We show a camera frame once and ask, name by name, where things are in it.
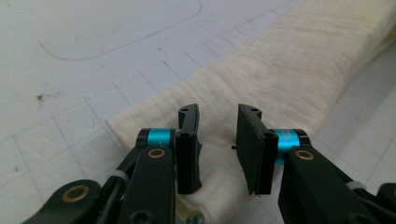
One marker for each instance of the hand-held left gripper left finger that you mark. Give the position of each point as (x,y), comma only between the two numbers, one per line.
(186,155)

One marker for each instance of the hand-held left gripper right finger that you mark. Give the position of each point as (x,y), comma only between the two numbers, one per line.
(255,155)

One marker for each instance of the cream cloth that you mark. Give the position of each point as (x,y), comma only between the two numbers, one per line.
(280,68)

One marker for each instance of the white grid mat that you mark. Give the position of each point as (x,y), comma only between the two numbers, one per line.
(62,77)

